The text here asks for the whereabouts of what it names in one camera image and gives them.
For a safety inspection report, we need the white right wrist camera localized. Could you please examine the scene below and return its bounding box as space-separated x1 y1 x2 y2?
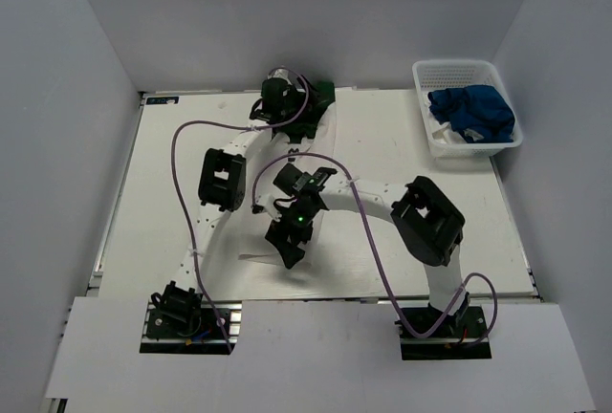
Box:
251 194 280 219

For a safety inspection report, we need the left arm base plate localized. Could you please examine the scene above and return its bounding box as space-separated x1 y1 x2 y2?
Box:
140 301 230 356

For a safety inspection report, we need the white green raglan t-shirt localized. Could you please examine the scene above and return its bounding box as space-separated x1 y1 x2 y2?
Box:
238 100 337 267

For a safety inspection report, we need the white plastic basket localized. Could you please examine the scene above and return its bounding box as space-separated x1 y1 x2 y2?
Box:
412 59 523 159

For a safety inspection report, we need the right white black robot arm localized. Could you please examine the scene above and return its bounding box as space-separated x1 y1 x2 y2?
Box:
251 163 469 339

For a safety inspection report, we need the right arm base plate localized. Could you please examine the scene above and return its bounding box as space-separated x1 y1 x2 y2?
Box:
395 306 492 361

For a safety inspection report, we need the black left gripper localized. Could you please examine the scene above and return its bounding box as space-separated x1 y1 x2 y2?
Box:
279 75 328 123

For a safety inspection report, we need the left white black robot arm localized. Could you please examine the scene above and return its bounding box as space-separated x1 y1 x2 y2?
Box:
151 68 336 337

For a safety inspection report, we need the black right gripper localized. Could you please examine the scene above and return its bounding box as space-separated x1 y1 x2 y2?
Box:
267 201 320 268

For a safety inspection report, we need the dark label sticker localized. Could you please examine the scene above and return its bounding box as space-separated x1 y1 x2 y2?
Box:
145 96 180 105

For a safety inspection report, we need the blue t-shirt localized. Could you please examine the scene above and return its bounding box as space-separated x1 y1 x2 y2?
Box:
426 84 515 143

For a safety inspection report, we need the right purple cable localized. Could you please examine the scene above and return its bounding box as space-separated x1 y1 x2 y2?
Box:
251 153 499 349

